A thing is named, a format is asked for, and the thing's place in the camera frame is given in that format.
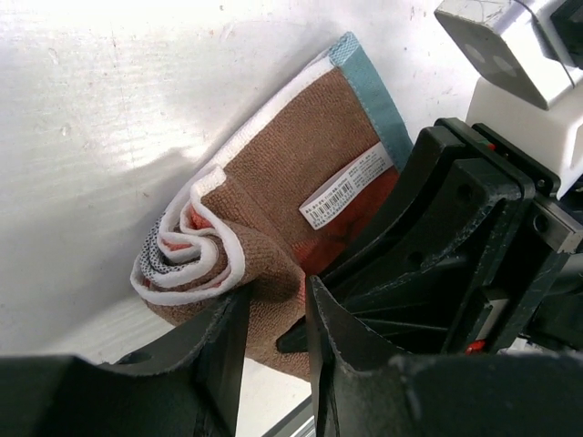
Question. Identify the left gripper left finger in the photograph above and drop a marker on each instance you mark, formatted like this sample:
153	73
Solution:
185	383

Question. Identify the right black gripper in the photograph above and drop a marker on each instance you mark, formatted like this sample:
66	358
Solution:
463	252

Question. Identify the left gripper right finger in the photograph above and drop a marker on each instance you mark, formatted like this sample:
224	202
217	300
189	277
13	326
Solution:
363	385

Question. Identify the orange brown patterned towel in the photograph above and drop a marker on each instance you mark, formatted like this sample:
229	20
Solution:
279	202

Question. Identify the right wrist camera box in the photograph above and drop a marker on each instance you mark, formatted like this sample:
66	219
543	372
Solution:
529	57

